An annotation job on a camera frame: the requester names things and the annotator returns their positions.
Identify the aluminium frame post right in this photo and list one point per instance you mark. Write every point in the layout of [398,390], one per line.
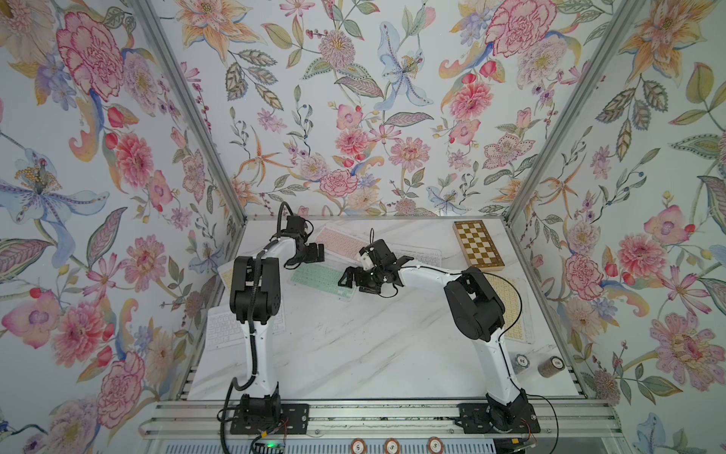
[605,50]

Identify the wooden chessboard box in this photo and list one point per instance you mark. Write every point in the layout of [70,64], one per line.
[477,245]

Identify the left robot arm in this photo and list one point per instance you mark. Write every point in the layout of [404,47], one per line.
[256,298]

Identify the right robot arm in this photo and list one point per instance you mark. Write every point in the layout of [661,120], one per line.
[477,310]

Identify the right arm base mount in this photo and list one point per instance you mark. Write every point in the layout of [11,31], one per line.
[493,417]

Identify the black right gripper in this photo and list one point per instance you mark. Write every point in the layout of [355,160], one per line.
[359,272]

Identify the yellow keyboard far left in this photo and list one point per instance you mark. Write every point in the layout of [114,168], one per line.
[226,274]

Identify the aluminium front rail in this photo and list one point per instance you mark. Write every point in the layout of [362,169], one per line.
[407,418]

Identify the mint green keyboard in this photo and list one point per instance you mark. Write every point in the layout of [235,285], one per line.
[323,278]

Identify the aluminium frame post left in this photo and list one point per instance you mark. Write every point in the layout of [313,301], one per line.
[154,32]

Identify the aluminium frame post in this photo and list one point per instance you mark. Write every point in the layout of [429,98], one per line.
[154,32]
[605,50]

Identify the yellow keyboard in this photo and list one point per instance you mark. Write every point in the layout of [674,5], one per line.
[517,315]
[226,274]

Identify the yellow keyboard right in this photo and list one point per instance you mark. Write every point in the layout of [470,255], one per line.
[517,315]

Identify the white keyboard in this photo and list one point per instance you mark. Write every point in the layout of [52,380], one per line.
[427,256]
[224,331]

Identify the pink keyboard back left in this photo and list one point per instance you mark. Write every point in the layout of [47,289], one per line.
[341,245]

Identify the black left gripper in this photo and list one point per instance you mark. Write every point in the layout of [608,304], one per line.
[313,255]

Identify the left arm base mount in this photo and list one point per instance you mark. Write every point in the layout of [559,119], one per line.
[257,415]

